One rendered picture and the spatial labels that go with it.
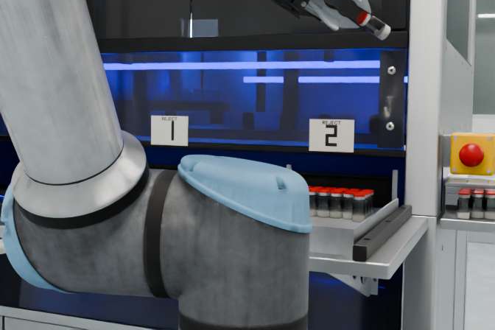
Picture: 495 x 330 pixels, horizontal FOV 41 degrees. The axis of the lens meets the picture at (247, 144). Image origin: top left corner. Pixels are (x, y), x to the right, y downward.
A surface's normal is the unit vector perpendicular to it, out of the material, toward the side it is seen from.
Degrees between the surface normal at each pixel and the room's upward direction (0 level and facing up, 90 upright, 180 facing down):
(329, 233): 90
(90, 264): 121
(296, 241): 90
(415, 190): 90
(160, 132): 90
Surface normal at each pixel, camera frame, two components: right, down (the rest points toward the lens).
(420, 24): -0.36, 0.04
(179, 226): -0.18, -0.22
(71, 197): 0.05, -0.11
